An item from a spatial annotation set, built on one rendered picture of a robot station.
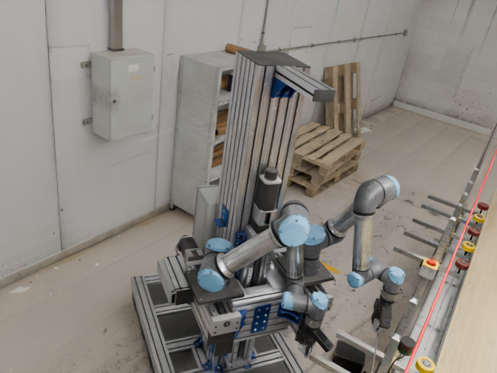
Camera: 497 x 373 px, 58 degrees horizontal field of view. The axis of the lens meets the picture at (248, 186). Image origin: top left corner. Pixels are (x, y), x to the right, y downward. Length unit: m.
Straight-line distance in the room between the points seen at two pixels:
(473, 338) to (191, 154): 2.72
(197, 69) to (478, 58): 6.46
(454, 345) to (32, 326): 2.60
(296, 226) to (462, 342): 1.17
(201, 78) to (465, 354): 2.76
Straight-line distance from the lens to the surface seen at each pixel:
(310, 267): 2.28
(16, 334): 3.45
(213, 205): 2.37
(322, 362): 2.18
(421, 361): 2.32
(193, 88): 3.98
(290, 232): 1.71
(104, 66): 3.32
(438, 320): 3.06
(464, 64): 9.45
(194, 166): 4.18
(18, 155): 3.37
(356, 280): 2.09
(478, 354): 2.52
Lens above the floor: 2.43
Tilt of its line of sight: 28 degrees down
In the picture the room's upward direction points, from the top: 9 degrees clockwise
